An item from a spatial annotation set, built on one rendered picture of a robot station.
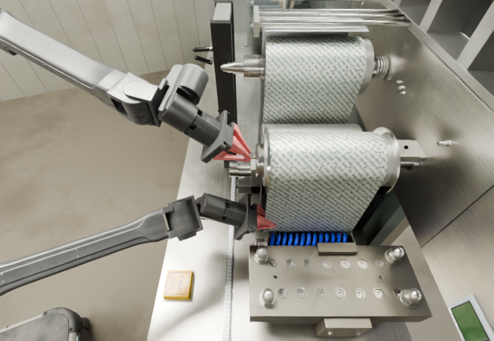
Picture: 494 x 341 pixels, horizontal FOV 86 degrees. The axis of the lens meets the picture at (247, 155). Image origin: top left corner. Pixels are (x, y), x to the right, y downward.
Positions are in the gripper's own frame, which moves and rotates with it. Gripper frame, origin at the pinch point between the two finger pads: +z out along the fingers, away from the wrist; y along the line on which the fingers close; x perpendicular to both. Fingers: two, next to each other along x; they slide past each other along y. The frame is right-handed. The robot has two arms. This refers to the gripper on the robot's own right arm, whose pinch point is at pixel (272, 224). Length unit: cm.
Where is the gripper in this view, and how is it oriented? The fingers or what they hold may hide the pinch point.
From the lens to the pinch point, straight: 70.7
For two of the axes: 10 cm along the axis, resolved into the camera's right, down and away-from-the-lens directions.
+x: 4.9, -5.8, -6.4
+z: 8.7, 3.3, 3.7
